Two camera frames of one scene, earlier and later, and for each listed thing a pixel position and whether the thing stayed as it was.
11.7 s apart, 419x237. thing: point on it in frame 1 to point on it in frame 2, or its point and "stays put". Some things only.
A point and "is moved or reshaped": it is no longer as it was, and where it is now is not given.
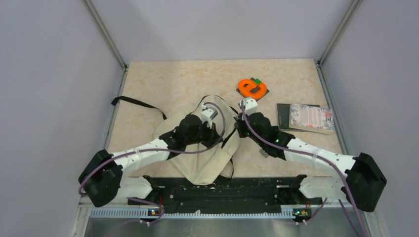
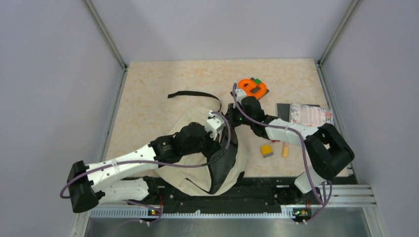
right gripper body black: (244, 130) to (237, 118)
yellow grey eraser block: (264, 153) stays put
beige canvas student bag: (204, 165) is moved or reshaped
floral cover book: (312, 119) stays put
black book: (283, 110) stays put
